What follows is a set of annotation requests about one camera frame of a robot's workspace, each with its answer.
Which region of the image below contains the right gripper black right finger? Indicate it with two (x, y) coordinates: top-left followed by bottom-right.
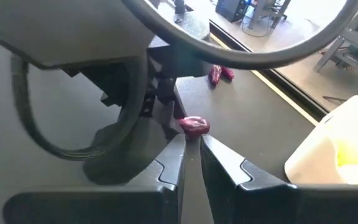
(200, 133), (358, 224)

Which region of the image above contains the black table edge rail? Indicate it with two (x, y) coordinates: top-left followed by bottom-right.
(208, 18), (329, 127)

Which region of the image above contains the grey metal table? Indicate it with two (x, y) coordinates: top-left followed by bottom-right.
(247, 0), (291, 30)
(313, 0), (358, 94)

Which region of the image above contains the person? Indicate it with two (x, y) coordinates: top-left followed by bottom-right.
(172, 0), (188, 24)

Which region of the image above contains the white plastic basket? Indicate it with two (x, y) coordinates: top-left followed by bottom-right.
(283, 95), (358, 185)

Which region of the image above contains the black computer tower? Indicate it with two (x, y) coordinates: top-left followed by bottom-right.
(215, 0), (248, 23)

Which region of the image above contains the dark purple pouch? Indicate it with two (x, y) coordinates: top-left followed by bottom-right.
(208, 64), (223, 86)

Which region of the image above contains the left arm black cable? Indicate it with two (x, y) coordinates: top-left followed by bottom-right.
(121, 0), (358, 70)
(10, 54), (149, 162)

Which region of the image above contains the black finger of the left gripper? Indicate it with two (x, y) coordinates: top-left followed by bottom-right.
(158, 77), (186, 135)

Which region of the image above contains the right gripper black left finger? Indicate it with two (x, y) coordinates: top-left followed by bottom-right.
(2, 133), (187, 224)

